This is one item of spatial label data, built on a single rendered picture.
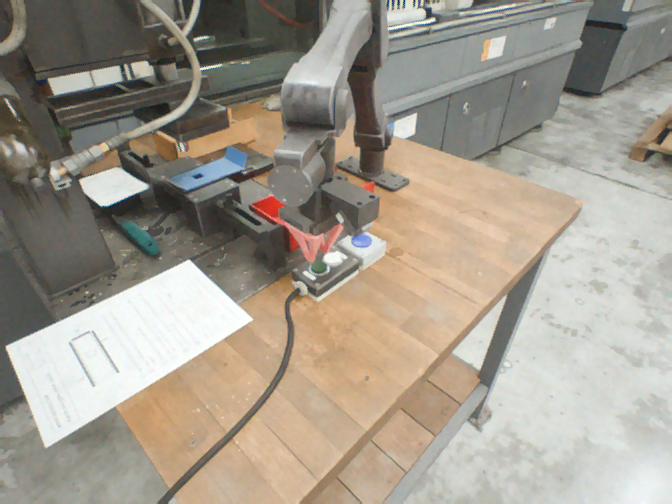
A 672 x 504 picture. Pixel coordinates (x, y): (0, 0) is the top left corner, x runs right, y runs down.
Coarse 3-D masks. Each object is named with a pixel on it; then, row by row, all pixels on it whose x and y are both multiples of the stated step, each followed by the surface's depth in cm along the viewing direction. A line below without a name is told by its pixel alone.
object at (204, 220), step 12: (156, 180) 87; (156, 192) 90; (168, 192) 85; (168, 204) 88; (180, 204) 90; (204, 204) 79; (192, 216) 81; (204, 216) 80; (216, 216) 82; (192, 228) 84; (204, 228) 81; (216, 228) 84
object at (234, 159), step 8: (232, 152) 90; (240, 152) 88; (224, 160) 91; (232, 160) 90; (240, 160) 88; (200, 168) 88; (208, 168) 88; (216, 168) 88; (224, 168) 88; (232, 168) 88; (240, 168) 88; (176, 176) 85; (184, 176) 85; (192, 176) 85; (208, 176) 85; (216, 176) 85; (184, 184) 82; (192, 184) 82; (200, 184) 82
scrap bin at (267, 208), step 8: (336, 168) 96; (368, 184) 88; (264, 200) 84; (272, 200) 85; (256, 208) 80; (264, 208) 85; (272, 208) 86; (264, 216) 79; (272, 216) 87; (288, 232) 76; (288, 240) 77; (296, 240) 78; (288, 248) 78; (296, 248) 80
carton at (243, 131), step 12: (228, 108) 123; (252, 120) 117; (216, 132) 111; (228, 132) 113; (240, 132) 116; (252, 132) 119; (156, 144) 111; (168, 144) 106; (192, 144) 107; (204, 144) 110; (216, 144) 112; (228, 144) 115; (168, 156) 109; (180, 156) 106; (192, 156) 109
